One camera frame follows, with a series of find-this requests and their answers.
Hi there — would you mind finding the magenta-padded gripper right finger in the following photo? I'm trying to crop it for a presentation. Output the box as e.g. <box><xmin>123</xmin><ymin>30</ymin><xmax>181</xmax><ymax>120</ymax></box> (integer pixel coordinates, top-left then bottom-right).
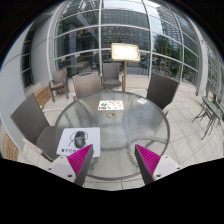
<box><xmin>134</xmin><ymin>143</ymin><xmax>182</xmax><ymax>185</ymax></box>

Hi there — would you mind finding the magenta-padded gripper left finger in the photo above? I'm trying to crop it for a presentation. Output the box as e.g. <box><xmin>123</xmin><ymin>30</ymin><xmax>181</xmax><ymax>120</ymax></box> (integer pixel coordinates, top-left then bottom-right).
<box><xmin>46</xmin><ymin>143</ymin><xmax>95</xmax><ymax>187</ymax></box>

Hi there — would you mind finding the black computer mouse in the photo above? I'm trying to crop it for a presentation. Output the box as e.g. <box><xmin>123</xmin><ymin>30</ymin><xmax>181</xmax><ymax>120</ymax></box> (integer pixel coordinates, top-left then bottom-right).
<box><xmin>73</xmin><ymin>130</ymin><xmax>87</xmax><ymax>149</ymax></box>

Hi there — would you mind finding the white printed mouse pad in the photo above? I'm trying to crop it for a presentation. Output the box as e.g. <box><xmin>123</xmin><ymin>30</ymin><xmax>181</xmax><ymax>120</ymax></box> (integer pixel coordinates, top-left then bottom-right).
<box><xmin>55</xmin><ymin>126</ymin><xmax>102</xmax><ymax>158</ymax></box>

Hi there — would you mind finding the grey wicker chair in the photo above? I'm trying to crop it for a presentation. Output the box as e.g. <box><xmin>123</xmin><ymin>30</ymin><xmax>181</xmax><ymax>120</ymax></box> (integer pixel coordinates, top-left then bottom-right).
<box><xmin>9</xmin><ymin>93</ymin><xmax>63</xmax><ymax>162</ymax></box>
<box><xmin>101</xmin><ymin>62</ymin><xmax>124</xmax><ymax>91</ymax></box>
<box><xmin>72</xmin><ymin>73</ymin><xmax>103</xmax><ymax>102</ymax></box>
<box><xmin>49</xmin><ymin>68</ymin><xmax>70</xmax><ymax>103</ymax></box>

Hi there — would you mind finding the colourful picture menu sheet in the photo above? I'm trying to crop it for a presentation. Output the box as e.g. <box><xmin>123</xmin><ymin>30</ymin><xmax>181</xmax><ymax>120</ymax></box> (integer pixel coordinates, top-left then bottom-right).
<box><xmin>97</xmin><ymin>99</ymin><xmax>125</xmax><ymax>111</ymax></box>

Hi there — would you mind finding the wooden slat bench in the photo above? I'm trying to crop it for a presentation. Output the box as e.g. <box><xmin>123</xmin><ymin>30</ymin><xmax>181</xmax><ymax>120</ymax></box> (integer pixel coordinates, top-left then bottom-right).
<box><xmin>24</xmin><ymin>84</ymin><xmax>53</xmax><ymax>108</ymax></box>
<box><xmin>0</xmin><ymin>133</ymin><xmax>20</xmax><ymax>163</ymax></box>

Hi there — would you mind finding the green metal outdoor table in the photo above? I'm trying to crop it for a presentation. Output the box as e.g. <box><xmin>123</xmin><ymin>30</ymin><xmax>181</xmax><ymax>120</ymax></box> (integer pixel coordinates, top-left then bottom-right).
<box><xmin>191</xmin><ymin>94</ymin><xmax>224</xmax><ymax>141</ymax></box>

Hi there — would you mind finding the brown round table ring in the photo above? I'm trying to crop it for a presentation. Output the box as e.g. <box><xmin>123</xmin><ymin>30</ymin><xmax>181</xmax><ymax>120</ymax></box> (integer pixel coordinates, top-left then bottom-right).
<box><xmin>105</xmin><ymin>111</ymin><xmax>118</xmax><ymax>120</ymax></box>

